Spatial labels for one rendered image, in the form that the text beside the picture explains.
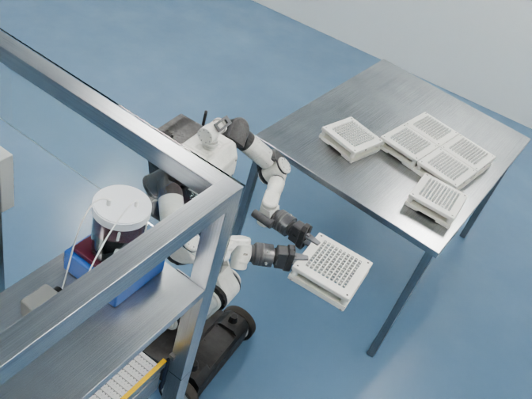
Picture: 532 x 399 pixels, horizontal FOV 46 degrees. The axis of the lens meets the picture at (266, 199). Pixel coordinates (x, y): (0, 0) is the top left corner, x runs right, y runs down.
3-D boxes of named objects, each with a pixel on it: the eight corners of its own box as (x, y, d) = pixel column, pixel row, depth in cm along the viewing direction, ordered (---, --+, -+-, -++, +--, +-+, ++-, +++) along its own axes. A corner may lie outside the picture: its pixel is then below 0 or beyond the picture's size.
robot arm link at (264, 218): (285, 228, 262) (264, 213, 266) (291, 209, 255) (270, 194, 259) (269, 240, 254) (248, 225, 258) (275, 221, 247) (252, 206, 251)
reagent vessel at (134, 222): (116, 220, 183) (122, 171, 171) (156, 248, 178) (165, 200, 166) (76, 246, 172) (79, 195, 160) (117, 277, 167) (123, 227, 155)
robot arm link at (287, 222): (317, 221, 250) (293, 205, 254) (303, 231, 244) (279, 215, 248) (309, 243, 258) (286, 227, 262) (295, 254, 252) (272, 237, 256)
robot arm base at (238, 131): (217, 155, 269) (202, 135, 264) (233, 135, 275) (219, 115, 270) (239, 153, 258) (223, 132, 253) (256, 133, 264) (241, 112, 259)
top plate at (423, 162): (438, 149, 349) (439, 146, 348) (476, 173, 340) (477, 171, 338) (416, 164, 333) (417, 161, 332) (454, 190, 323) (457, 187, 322)
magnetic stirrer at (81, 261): (110, 231, 191) (112, 210, 185) (163, 270, 185) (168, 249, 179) (58, 265, 177) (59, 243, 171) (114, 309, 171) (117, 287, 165)
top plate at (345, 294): (347, 303, 231) (349, 299, 230) (290, 269, 237) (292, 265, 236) (371, 266, 249) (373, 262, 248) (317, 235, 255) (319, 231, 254)
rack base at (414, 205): (419, 182, 330) (422, 178, 329) (462, 205, 324) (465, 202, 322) (403, 204, 312) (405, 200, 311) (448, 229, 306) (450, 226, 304)
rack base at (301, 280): (343, 311, 234) (345, 307, 233) (287, 278, 240) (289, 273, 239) (366, 274, 252) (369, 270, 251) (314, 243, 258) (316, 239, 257)
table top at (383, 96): (381, 62, 434) (383, 58, 431) (528, 142, 398) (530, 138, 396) (252, 140, 329) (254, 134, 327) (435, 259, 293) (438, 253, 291)
